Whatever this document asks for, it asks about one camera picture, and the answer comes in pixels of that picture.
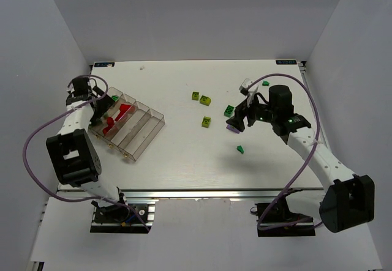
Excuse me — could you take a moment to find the small red lego brick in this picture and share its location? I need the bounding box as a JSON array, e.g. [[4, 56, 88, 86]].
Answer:
[[102, 125, 118, 136]]

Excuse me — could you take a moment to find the red rectangular lego brick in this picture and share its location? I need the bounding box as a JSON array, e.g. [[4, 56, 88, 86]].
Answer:
[[115, 103, 135, 122]]

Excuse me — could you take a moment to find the purple plate green lego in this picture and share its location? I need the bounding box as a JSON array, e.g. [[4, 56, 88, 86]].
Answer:
[[226, 125, 240, 134]]

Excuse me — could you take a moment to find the red lego piece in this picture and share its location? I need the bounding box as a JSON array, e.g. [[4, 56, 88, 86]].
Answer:
[[106, 117, 114, 125]]

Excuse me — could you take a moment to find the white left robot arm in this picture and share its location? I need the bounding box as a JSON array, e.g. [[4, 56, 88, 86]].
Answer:
[[46, 76, 126, 209]]

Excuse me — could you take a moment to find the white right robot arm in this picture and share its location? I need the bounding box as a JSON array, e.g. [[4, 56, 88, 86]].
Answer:
[[226, 82, 375, 233]]

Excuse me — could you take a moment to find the green square lego brick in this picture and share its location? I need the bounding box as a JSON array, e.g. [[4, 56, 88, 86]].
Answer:
[[224, 105, 235, 118]]

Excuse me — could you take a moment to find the small green wedge lego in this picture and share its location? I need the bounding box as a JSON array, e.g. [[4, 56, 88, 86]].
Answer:
[[236, 146, 244, 154]]

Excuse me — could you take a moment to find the blue label left corner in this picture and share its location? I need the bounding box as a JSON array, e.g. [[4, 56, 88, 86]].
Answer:
[[94, 62, 115, 68]]

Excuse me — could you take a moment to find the blue label corner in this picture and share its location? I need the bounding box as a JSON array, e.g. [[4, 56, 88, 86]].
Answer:
[[275, 59, 297, 65], [94, 62, 115, 68]]

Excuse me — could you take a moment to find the lime lego brick lower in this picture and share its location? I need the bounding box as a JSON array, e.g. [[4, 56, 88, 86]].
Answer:
[[202, 116, 211, 128]]

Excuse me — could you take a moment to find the lime lego brick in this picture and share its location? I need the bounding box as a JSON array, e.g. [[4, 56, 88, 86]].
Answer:
[[199, 95, 211, 106], [192, 92, 200, 101], [202, 116, 211, 128]]

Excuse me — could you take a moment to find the clear compartment organizer tray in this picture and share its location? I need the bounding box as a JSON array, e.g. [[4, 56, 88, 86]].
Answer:
[[89, 87, 165, 161]]

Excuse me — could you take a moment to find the lime lego brick middle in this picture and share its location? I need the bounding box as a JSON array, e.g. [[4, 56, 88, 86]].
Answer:
[[199, 95, 211, 106]]

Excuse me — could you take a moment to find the lime lego brick far left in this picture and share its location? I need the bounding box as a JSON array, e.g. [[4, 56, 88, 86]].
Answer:
[[192, 92, 200, 101]]

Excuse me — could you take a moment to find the blue label right corner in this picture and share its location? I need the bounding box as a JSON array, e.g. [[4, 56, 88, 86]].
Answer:
[[275, 59, 297, 65]]

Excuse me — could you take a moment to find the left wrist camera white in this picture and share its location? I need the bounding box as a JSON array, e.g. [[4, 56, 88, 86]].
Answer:
[[88, 78, 97, 93]]

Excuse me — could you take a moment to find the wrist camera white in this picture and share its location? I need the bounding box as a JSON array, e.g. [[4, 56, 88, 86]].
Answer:
[[88, 78, 97, 93], [239, 78, 259, 107]]

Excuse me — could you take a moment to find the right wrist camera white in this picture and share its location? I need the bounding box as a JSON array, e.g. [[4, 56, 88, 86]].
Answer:
[[239, 78, 259, 107]]

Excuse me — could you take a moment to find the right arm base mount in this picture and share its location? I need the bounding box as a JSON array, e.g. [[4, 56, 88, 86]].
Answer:
[[249, 190, 315, 238]]

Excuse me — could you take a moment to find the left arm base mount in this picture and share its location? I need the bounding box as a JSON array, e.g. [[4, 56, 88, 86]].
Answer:
[[89, 203, 155, 234]]

